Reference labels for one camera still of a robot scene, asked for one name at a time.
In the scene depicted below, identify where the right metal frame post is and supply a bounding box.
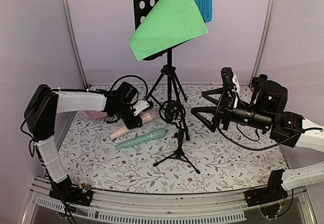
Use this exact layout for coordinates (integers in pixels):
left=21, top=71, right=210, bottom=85
left=249, top=0, right=276, bottom=87

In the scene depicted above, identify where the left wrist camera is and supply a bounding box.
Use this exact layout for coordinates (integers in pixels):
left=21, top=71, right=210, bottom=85
left=132, top=100, right=153, bottom=116

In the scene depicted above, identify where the left metal frame post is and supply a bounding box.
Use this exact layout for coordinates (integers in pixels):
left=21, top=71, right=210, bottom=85
left=61, top=0, right=88, bottom=87

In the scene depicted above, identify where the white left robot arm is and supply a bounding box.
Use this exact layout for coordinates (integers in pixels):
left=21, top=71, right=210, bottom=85
left=24, top=82, right=142, bottom=201

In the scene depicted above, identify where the black right cable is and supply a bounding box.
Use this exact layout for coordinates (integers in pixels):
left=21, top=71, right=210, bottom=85
left=217, top=89, right=324, bottom=151

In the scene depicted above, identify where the front metal rail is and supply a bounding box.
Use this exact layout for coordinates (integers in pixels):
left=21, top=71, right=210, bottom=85
left=22, top=180, right=317, bottom=223

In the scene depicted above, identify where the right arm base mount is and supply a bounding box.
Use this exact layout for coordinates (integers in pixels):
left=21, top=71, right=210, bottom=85
left=244, top=169, right=294, bottom=220

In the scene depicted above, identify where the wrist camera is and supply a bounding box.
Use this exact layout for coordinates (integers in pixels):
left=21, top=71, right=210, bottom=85
left=221, top=67, right=240, bottom=97
left=132, top=100, right=153, bottom=116

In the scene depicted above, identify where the black tripod music stand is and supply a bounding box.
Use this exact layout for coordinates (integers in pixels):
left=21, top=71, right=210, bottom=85
left=131, top=0, right=210, bottom=141

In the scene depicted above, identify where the beige toy microphone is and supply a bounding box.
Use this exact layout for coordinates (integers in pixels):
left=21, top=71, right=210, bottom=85
left=110, top=109, right=157, bottom=140

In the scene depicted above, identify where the black small tripod mic stand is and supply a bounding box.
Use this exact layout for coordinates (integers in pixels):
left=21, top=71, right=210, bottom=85
left=153, top=100, right=200, bottom=174

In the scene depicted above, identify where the black braided left cable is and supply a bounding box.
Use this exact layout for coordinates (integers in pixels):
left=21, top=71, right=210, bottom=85
left=110, top=74, right=150, bottom=103

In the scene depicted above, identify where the floral patterned table mat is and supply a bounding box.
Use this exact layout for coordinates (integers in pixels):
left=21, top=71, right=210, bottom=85
left=59, top=85, right=287, bottom=194

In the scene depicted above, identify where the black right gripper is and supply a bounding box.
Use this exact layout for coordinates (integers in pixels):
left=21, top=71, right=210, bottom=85
left=190, top=87, right=273, bottom=133

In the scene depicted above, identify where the metal frame post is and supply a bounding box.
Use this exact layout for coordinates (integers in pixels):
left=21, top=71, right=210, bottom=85
left=61, top=0, right=88, bottom=87
left=249, top=0, right=276, bottom=87

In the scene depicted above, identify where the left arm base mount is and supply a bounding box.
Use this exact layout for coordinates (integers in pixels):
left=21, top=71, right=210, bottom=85
left=49, top=176, right=93, bottom=219

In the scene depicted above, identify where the green paper sheet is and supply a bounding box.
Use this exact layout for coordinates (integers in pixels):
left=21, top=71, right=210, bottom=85
left=129, top=0, right=208, bottom=61

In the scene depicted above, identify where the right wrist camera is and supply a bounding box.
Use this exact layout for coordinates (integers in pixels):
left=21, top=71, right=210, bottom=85
left=221, top=67, right=240, bottom=97

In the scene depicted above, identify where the pink round pad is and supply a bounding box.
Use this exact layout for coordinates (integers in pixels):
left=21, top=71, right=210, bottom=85
left=85, top=111, right=108, bottom=119

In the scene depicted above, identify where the mint green toy microphone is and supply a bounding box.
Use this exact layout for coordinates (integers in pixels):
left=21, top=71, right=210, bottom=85
left=116, top=128, right=166, bottom=150

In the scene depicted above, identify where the black round-base mic stand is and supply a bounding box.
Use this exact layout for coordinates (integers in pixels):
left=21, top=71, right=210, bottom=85
left=250, top=74, right=268, bottom=104

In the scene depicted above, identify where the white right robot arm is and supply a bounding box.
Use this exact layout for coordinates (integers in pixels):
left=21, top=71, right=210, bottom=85
left=191, top=80, right=323, bottom=152

